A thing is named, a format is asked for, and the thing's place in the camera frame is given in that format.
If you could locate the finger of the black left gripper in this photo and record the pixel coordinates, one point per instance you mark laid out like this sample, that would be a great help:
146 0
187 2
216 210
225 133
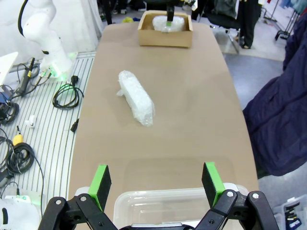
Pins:
170 13

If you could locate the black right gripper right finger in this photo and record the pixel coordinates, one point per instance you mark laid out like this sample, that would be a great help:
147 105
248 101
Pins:
212 184

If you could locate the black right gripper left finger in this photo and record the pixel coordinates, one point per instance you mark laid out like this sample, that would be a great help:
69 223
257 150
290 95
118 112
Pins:
99 189

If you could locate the bubble clock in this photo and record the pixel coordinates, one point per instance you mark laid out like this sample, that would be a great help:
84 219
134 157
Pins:
159 24
136 100

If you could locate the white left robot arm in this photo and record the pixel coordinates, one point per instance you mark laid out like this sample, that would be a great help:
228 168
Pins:
45 36

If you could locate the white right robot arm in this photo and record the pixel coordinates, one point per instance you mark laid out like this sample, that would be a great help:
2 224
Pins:
16 213

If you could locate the open brown cardboard box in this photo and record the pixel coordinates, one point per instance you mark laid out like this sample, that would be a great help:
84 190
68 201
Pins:
165 38

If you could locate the yellow green floor item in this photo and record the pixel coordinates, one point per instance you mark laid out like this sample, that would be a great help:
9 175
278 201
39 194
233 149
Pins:
128 19

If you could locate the black office chair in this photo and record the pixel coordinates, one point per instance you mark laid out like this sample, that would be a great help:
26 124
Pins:
223 18

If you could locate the clear plastic container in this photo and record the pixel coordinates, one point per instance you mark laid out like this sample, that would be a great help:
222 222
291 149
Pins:
156 206

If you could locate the grey ribbed metal platform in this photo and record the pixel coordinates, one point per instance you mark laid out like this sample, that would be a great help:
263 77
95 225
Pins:
60 143

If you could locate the black plug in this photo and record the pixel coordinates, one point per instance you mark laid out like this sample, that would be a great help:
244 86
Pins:
74 125

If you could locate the person in black trousers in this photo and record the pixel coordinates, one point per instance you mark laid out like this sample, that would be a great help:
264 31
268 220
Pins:
249 24

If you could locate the clear tool organiser box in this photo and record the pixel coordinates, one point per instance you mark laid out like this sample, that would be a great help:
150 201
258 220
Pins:
291 214

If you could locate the navy blue jacket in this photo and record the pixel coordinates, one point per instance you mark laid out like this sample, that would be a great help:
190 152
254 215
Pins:
280 107

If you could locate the black rolling rack base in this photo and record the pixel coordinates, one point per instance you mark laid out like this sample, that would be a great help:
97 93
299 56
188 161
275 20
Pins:
285 26

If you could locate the white flat panel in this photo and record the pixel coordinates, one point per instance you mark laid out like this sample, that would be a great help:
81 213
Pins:
6 65

